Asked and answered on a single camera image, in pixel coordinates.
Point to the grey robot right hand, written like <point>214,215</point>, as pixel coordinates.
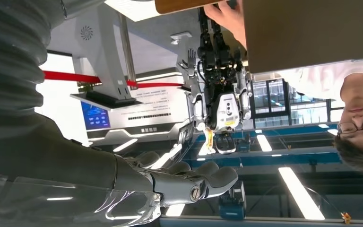
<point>59,163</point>

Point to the person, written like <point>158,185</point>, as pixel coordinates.
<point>360,103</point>

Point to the person's glasses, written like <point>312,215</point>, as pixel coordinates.
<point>346,127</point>

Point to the long white light strip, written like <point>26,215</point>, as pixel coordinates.
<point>125,145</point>
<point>300,194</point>
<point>264,143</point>

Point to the wooden slotted organizer box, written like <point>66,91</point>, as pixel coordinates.
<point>310,31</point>

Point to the red barrier belt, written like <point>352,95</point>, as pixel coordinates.
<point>68,76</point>

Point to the grey kiosk with spiral logo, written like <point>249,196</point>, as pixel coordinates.
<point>100,62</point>

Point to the white exhibition display counter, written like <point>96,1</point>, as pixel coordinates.
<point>153,106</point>

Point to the blue hoist box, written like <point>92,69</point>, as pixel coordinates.
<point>231,206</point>

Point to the chrome stanchion post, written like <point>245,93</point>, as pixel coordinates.
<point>127,50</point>

